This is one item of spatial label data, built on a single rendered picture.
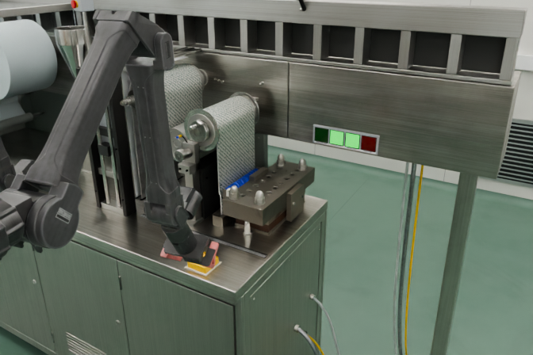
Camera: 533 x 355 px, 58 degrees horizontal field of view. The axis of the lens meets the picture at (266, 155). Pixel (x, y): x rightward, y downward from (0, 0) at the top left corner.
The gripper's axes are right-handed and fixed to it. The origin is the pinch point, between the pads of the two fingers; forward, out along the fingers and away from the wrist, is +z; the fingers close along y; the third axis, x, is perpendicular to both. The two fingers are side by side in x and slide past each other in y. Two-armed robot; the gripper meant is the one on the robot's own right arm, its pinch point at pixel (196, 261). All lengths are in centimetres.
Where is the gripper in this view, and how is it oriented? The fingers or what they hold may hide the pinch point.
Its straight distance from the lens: 132.3
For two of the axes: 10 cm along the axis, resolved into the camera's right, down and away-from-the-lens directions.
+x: -3.0, 7.7, -5.7
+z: 1.7, 6.3, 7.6
